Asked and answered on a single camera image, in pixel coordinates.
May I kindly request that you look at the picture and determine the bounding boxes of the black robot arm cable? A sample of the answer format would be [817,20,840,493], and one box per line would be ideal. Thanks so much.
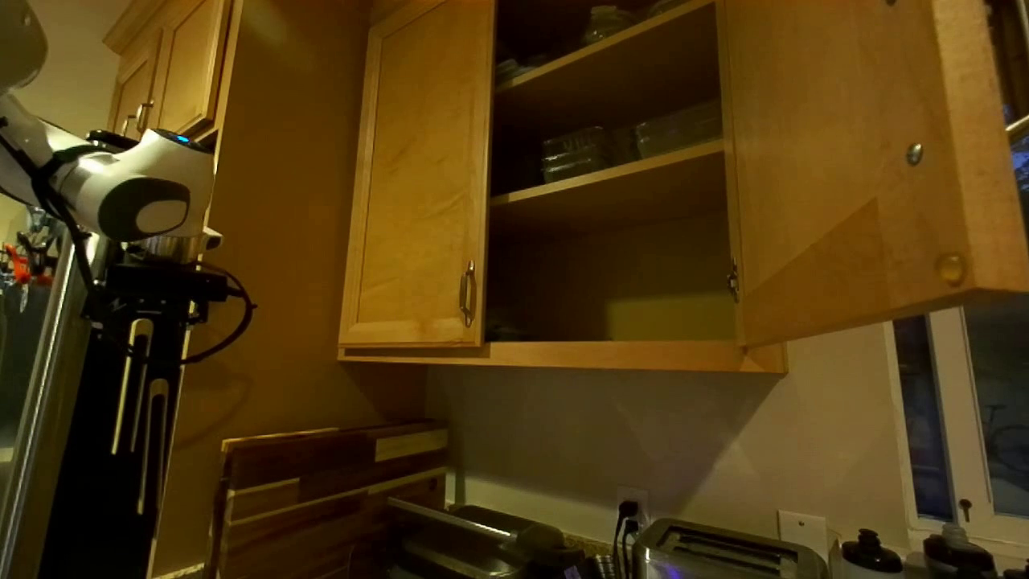
[174,260,262,366]

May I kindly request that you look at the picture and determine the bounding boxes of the stainless steel refrigerator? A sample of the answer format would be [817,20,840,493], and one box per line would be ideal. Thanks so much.
[0,190,203,579]

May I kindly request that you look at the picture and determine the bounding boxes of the stacked glass containers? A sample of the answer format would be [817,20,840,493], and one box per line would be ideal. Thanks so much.
[539,100,720,186]

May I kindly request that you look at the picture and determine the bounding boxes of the white wall outlet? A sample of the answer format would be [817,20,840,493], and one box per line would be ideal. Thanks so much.
[774,508,834,560]

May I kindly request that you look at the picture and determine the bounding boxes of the red fridge magnet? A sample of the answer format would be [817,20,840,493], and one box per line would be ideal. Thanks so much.
[0,238,57,289]

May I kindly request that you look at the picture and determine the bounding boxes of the wooden cabinet door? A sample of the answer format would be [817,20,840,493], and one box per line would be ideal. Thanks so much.
[338,0,500,349]
[714,0,1029,348]

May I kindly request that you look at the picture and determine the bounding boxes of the stainless steel toaster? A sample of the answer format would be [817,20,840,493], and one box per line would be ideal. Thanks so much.
[632,515,829,579]

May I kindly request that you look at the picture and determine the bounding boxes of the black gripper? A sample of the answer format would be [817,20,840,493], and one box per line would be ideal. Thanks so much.
[89,260,198,326]

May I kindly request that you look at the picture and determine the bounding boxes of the dark striped wooden cutting board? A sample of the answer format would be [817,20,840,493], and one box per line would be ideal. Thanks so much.
[205,421,454,579]

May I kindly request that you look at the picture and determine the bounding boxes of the wooden wall cabinet carcass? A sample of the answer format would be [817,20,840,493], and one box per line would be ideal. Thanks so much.
[336,0,790,381]

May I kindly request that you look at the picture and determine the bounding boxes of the wooden cabinets above refrigerator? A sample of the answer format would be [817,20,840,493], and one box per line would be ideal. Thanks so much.
[103,0,244,148]

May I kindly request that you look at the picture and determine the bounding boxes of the wall outlet with black plug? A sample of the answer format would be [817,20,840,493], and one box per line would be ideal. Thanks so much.
[612,493,653,575]

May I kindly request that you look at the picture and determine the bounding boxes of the glassware on shelf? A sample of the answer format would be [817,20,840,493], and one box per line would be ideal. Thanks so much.
[583,0,688,46]

